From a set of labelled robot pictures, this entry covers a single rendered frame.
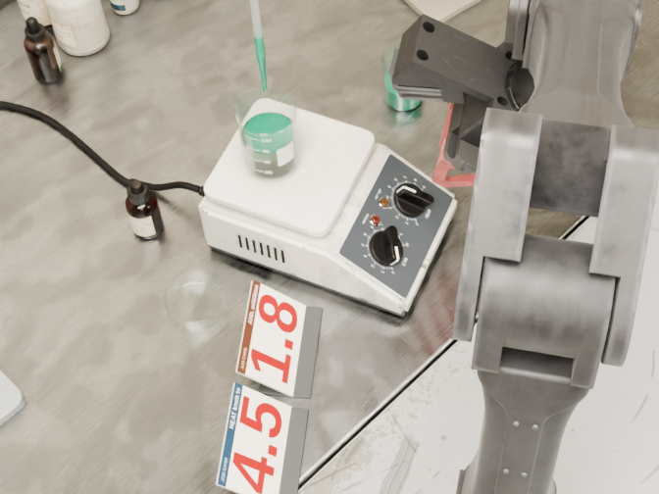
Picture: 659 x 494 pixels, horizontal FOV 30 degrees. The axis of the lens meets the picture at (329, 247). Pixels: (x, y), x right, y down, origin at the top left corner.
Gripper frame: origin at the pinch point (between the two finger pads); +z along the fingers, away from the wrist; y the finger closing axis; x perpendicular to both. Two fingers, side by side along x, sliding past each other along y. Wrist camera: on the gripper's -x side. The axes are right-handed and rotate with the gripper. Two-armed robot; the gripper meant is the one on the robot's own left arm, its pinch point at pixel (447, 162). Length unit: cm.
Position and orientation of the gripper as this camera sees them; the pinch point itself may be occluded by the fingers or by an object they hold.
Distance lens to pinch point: 104.9
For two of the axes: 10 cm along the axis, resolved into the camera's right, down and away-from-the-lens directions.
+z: -4.1, 3.0, 8.6
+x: 8.9, 3.5, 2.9
